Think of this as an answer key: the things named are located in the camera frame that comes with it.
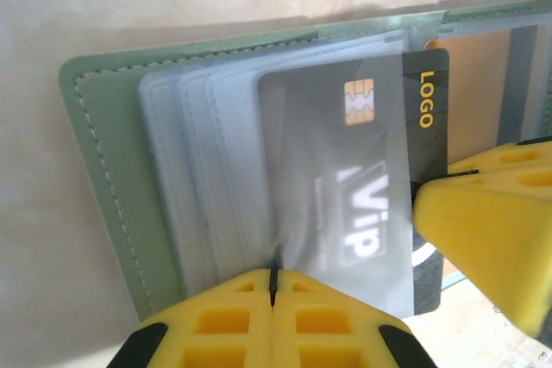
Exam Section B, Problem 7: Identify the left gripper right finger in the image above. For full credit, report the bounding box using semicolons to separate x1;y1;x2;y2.
272;255;440;368

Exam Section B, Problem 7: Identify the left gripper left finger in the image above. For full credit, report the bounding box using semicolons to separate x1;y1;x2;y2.
111;255;275;368

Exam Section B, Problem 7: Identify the gold credit card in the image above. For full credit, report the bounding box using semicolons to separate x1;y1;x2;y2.
424;25;543;166

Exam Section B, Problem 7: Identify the black VIP credit card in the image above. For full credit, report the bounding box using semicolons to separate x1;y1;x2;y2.
256;47;451;317

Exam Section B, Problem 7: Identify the green leather card holder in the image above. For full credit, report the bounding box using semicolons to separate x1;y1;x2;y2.
58;0;552;330

